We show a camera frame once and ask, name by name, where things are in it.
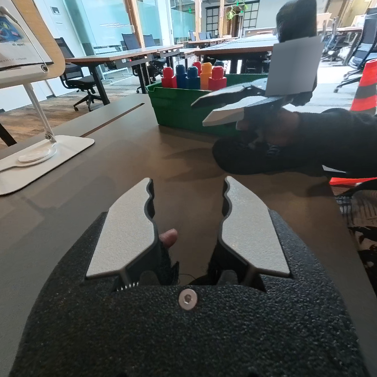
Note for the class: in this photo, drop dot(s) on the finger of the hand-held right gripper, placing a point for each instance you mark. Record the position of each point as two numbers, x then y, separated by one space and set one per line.
223 95
226 115

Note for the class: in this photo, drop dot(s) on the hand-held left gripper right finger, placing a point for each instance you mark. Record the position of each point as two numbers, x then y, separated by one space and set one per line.
250 235

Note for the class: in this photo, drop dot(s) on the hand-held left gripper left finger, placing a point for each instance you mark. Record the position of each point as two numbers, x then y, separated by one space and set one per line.
123 235

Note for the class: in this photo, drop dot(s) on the orange toy block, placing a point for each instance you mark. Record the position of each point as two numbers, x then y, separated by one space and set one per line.
205 77

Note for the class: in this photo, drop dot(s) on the green plastic bin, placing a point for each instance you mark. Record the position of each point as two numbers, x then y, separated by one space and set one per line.
176 109

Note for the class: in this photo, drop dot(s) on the group of colourful toy blocks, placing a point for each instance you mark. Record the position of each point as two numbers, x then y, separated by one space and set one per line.
169 78

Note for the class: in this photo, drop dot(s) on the person's right forearm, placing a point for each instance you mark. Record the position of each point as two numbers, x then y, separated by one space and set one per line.
324 141

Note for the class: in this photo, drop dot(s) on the person's left hand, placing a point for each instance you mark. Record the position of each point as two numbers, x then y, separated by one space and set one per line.
168 237

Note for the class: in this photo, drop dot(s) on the person's right hand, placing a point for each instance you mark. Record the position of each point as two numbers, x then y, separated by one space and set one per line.
282 123

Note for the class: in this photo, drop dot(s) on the wooden office desk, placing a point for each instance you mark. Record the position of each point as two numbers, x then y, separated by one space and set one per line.
235 48
123 55

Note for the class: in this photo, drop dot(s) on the hanging green plant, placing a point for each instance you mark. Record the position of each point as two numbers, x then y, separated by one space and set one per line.
232 11

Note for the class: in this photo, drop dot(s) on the black office chair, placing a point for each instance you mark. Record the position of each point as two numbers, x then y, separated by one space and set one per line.
77 80
363 50

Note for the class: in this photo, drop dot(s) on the orange traffic cone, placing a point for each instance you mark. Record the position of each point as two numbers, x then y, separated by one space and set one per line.
366 91

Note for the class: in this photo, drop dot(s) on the white tablet stand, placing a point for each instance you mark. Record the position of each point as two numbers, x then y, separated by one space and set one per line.
67 147

